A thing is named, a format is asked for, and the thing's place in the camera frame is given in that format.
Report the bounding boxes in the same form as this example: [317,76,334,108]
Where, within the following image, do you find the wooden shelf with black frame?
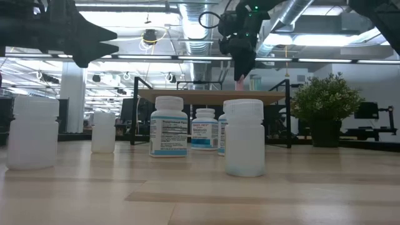
[130,76,293,149]

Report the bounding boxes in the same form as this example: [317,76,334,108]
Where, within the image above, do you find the slanted silver ventilation duct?
[254,0,316,59]

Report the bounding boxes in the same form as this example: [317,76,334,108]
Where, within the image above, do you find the small blue vial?
[252,74,263,91]

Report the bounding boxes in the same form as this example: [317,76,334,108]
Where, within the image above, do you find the wooden desk with black frame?
[342,126,398,141]

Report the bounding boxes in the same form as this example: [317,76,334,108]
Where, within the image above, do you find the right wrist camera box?
[217,11,240,36]

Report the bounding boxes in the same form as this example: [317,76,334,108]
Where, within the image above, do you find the small pink vial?
[236,74,246,92]

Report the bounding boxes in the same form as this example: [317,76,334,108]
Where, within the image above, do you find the black computer monitor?
[354,101,380,120]

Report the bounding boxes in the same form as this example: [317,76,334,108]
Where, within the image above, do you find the dark office partition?
[57,98,70,134]

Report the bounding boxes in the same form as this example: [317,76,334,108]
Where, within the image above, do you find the yellow cord with plug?
[283,45,290,78]

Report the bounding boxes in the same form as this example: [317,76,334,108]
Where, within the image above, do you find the overhead camera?
[142,28,159,46]

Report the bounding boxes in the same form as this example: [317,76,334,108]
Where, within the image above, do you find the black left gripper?
[0,0,120,68]

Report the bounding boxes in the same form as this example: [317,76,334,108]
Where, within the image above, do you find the person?
[279,107,288,136]

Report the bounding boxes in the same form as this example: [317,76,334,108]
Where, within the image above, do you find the white building column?
[59,61,87,134]

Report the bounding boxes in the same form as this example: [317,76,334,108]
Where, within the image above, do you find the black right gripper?
[218,31,256,82]

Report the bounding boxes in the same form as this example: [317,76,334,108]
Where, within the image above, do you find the bushy green potted plant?
[290,72,365,148]

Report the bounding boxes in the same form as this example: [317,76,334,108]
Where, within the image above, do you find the round silver ventilation duct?
[177,2,216,83]

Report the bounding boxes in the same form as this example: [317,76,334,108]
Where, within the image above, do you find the white labelled medicine bottle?
[149,96,189,158]
[191,107,219,151]
[217,112,228,157]

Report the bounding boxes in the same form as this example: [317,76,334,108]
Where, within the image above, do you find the dark background monitors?
[120,98,151,126]

